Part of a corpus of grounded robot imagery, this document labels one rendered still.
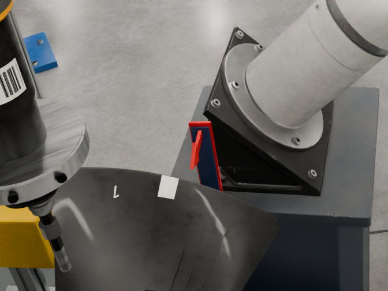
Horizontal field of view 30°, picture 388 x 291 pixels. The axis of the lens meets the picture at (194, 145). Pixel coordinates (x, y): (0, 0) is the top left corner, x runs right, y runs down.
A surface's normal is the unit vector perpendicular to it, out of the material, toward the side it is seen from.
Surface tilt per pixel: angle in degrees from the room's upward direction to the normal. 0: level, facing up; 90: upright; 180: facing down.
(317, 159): 44
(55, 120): 0
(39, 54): 0
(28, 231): 90
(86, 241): 9
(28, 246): 90
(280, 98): 83
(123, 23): 0
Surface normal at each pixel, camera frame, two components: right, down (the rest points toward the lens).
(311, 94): -0.03, 0.76
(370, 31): -0.25, 0.63
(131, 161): -0.15, -0.76
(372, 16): -0.37, 0.43
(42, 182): 0.50, 0.49
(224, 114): 0.57, -0.52
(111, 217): 0.05, -0.73
